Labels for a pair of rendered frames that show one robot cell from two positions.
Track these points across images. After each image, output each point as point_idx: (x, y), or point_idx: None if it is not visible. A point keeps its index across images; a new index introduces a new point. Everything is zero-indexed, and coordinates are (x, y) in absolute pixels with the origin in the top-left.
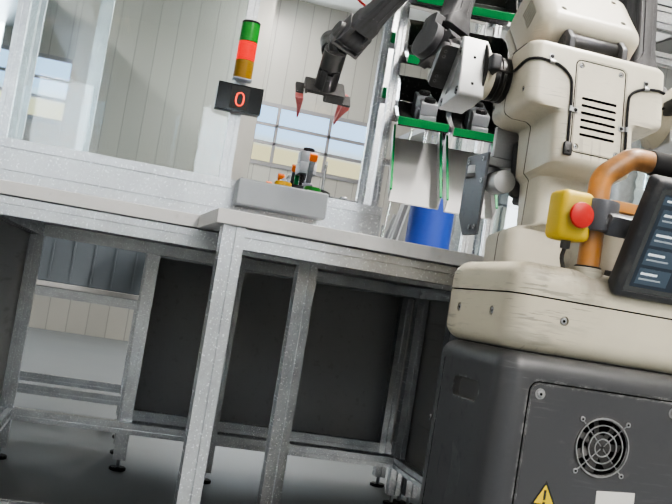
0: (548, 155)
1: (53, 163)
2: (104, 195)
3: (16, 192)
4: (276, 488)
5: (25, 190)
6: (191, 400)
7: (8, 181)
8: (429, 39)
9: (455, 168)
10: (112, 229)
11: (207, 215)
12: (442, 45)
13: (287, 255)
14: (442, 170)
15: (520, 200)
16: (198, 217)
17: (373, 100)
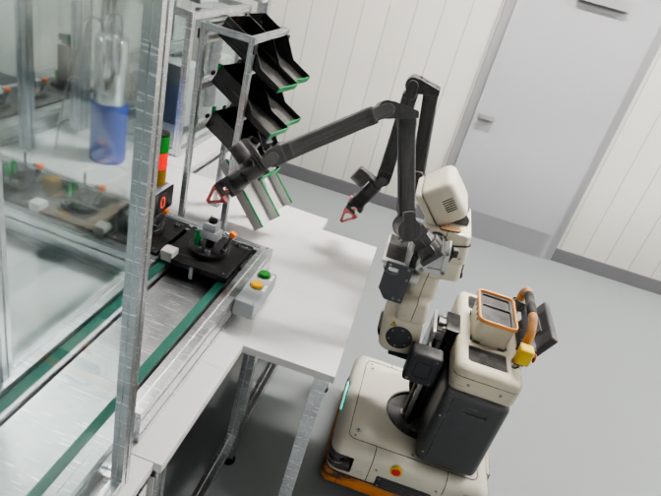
0: (453, 279)
1: (166, 392)
2: (187, 376)
3: (180, 442)
4: (244, 413)
5: (184, 435)
6: (295, 450)
7: (177, 443)
8: (415, 233)
9: None
10: None
11: (286, 362)
12: (442, 254)
13: None
14: None
15: (418, 283)
16: (242, 346)
17: (193, 130)
